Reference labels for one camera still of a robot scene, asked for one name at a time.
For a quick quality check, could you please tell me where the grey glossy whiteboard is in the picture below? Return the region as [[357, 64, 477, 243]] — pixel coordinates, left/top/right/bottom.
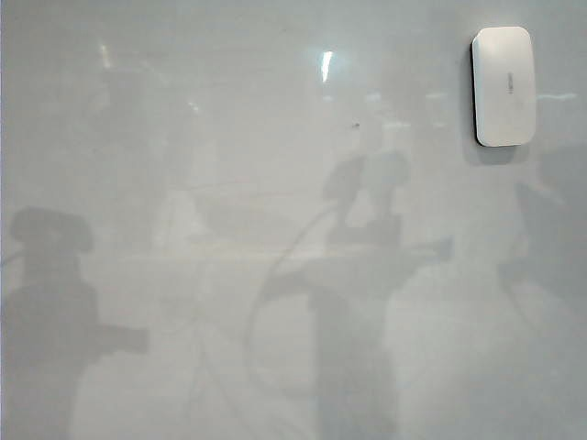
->
[[0, 0, 587, 440]]

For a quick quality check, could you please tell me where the white rectangular whiteboard eraser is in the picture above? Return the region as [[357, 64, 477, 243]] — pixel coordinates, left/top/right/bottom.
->
[[471, 26, 537, 149]]

